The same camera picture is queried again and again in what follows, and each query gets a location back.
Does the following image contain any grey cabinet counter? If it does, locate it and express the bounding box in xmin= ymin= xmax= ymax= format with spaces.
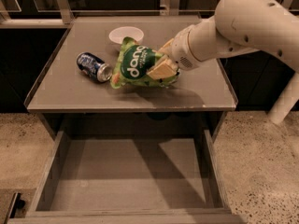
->
xmin=25 ymin=16 xmax=237 ymax=135

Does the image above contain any blue soda can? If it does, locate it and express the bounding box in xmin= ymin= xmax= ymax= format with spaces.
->
xmin=77 ymin=52 xmax=113 ymax=83

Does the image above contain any white ceramic bowl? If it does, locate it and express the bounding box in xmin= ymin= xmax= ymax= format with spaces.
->
xmin=108 ymin=26 xmax=144 ymax=44

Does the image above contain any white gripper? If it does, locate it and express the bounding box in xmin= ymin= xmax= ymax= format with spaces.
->
xmin=147 ymin=25 xmax=201 ymax=80

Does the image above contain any open grey top drawer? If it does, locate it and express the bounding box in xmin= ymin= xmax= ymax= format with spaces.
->
xmin=7 ymin=131 xmax=246 ymax=224

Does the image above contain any green rice chip bag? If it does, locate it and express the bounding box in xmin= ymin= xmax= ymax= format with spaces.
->
xmin=110 ymin=37 xmax=179 ymax=89

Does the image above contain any metal railing frame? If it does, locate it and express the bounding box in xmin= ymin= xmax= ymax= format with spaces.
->
xmin=0 ymin=0 xmax=299 ymax=29

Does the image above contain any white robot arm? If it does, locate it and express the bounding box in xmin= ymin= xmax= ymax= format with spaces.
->
xmin=160 ymin=0 xmax=299 ymax=74

